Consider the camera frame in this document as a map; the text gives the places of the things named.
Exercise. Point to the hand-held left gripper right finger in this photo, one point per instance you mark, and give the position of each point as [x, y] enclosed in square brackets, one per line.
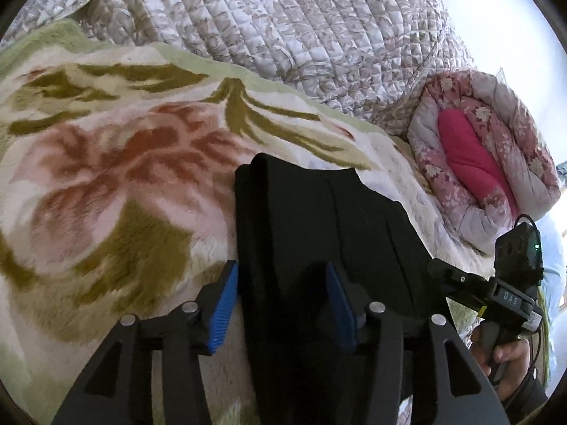
[344, 310]

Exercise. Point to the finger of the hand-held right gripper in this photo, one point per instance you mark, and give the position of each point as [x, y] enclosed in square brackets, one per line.
[456, 281]

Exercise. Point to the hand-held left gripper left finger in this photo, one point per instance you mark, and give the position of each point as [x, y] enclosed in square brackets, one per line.
[223, 305]

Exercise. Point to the black pants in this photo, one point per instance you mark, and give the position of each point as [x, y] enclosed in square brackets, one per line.
[310, 212]

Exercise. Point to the person's right forearm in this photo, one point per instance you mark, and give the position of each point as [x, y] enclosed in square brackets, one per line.
[527, 394]

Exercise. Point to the person's right hand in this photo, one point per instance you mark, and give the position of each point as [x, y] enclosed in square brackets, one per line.
[516, 354]

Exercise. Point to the light blue cloth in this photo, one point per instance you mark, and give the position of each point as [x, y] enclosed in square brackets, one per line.
[553, 265]

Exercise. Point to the pink floral rolled quilt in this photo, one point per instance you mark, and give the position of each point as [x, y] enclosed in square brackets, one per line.
[460, 150]

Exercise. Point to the floral plush blanket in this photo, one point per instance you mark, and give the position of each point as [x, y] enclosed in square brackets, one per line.
[110, 164]

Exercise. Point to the quilted floral bedspread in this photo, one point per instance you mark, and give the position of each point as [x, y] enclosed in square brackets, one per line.
[288, 22]

